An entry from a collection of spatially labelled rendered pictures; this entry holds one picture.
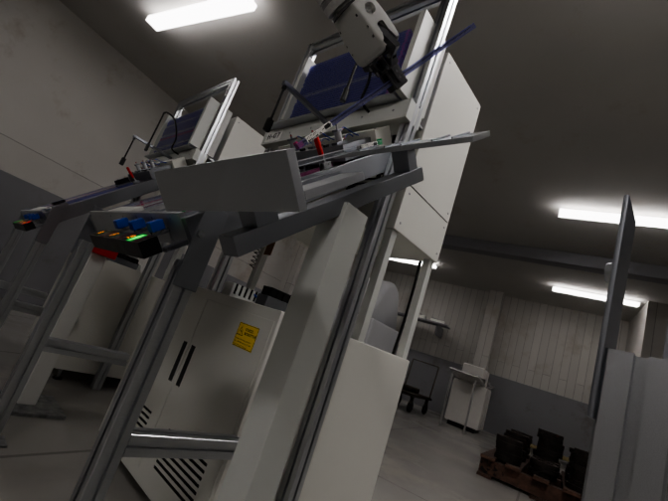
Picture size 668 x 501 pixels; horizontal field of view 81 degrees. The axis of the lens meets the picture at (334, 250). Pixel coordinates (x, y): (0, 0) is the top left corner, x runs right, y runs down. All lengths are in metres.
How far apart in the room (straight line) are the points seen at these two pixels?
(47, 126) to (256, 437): 4.47
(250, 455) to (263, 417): 0.06
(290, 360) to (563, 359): 8.58
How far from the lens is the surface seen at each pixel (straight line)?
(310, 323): 0.64
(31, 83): 4.90
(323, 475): 1.30
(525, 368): 9.06
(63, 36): 5.10
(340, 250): 0.66
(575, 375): 9.07
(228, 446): 0.97
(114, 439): 0.85
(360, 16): 0.82
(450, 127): 1.63
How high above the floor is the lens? 0.58
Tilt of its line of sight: 13 degrees up
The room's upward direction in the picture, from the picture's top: 19 degrees clockwise
